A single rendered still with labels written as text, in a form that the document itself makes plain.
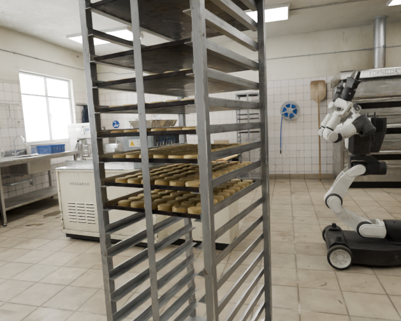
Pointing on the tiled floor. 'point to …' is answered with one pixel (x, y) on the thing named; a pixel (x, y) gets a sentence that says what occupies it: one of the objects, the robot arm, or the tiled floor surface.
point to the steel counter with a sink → (20, 167)
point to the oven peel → (317, 89)
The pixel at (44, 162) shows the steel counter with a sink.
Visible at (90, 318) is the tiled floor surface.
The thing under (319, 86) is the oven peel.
